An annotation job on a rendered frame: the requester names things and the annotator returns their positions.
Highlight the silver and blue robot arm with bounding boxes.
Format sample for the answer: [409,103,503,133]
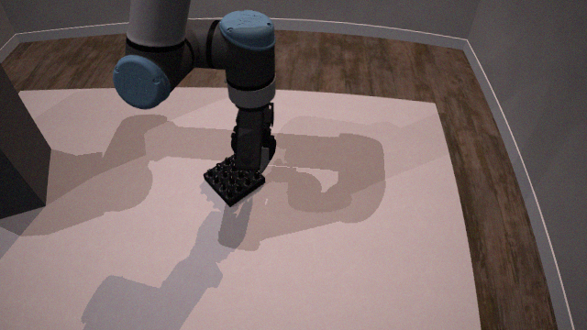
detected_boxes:
[113,0,276,171]

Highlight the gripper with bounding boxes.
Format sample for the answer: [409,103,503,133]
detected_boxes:
[231,103,276,173]

